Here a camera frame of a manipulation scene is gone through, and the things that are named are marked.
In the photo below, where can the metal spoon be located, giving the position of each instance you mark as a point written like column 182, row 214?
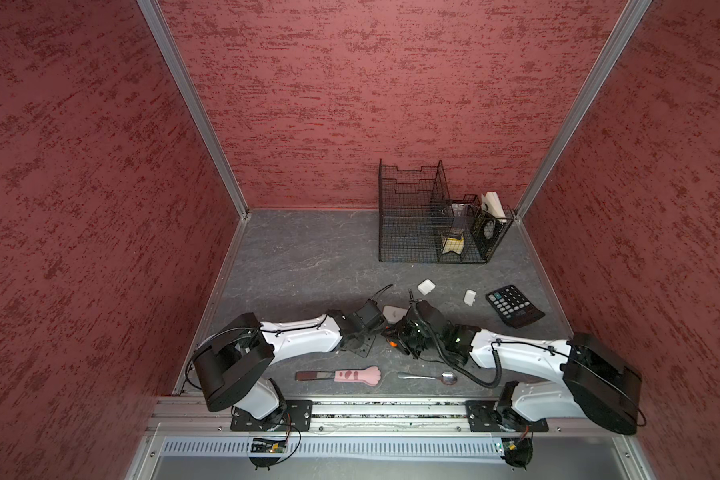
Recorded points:
column 446, row 378

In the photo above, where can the grey white remote control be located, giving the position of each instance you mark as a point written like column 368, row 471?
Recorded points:
column 393, row 314

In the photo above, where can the pink cat paw knife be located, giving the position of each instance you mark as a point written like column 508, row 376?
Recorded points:
column 370, row 376

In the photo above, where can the white papers in basket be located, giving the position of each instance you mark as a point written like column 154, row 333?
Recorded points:
column 491, row 204

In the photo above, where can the black calculator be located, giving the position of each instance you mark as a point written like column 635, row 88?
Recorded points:
column 513, row 307

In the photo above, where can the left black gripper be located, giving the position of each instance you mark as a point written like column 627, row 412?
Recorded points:
column 365, row 349

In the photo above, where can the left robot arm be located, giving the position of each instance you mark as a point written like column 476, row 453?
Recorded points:
column 230, row 364

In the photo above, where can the aluminium front rail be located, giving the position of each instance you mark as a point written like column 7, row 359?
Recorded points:
column 355, row 416

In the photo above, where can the black wire basket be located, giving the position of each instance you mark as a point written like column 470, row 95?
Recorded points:
column 416, row 210

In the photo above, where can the white battery cover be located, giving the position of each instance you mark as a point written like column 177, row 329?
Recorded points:
column 470, row 297
column 426, row 287

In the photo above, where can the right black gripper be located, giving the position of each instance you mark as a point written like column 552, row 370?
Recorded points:
column 400, row 335

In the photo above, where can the yellow sponge in basket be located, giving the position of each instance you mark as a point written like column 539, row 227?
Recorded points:
column 453, row 244

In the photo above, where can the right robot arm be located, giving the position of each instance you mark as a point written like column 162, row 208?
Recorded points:
column 537, row 380

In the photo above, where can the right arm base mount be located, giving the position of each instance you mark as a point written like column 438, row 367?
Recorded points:
column 485, row 417

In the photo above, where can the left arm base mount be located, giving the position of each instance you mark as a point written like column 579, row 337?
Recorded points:
column 292, row 415

